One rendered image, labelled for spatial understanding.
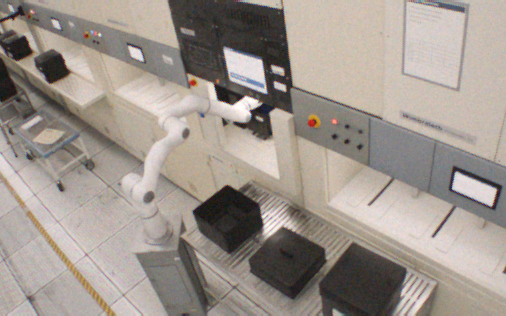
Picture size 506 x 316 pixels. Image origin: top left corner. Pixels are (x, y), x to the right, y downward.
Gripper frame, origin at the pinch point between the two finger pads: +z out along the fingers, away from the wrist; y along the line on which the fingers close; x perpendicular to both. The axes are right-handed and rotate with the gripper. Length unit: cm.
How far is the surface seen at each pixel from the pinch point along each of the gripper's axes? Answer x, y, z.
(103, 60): -3, -167, -27
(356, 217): -32, 90, -29
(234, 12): 70, 23, -30
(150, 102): -33, -114, -21
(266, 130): -18.9, 9.5, -10.3
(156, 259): -51, 7, -110
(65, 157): -119, -253, -77
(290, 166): -10, 52, -35
